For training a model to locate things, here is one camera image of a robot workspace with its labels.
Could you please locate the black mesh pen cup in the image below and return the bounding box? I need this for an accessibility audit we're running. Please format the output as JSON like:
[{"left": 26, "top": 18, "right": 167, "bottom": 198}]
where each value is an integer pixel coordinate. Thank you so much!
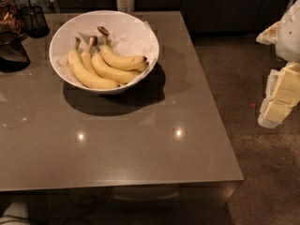
[{"left": 20, "top": 0, "right": 50, "bottom": 38}]

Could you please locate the white object under table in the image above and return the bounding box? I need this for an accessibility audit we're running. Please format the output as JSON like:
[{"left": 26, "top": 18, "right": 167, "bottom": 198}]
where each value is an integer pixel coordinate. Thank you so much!
[{"left": 0, "top": 202, "right": 30, "bottom": 225}]

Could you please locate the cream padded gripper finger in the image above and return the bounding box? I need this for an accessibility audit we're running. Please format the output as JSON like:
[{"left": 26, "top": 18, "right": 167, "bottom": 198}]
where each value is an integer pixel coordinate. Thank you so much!
[
  {"left": 256, "top": 22, "right": 279, "bottom": 45},
  {"left": 258, "top": 62, "right": 300, "bottom": 128}
]

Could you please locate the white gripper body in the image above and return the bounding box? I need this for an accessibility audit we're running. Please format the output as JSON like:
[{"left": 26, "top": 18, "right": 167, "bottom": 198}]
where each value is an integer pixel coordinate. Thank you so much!
[{"left": 276, "top": 4, "right": 300, "bottom": 62}]

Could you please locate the black dome object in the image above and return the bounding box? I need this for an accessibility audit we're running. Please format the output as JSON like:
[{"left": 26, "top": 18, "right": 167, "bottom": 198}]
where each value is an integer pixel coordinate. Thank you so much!
[{"left": 0, "top": 31, "right": 30, "bottom": 72}]

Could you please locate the yellow banana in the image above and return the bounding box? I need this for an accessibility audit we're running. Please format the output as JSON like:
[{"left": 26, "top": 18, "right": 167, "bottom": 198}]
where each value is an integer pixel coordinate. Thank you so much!
[
  {"left": 97, "top": 26, "right": 147, "bottom": 71},
  {"left": 67, "top": 37, "right": 118, "bottom": 89},
  {"left": 92, "top": 52, "right": 139, "bottom": 84}
]

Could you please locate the white bowl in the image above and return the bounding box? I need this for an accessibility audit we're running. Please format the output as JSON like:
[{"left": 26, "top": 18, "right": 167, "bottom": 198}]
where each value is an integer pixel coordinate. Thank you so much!
[{"left": 49, "top": 9, "right": 160, "bottom": 96}]

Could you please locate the dark glass container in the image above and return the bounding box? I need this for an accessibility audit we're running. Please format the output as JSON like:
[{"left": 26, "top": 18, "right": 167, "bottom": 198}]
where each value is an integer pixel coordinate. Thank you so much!
[{"left": 0, "top": 0, "right": 27, "bottom": 40}]

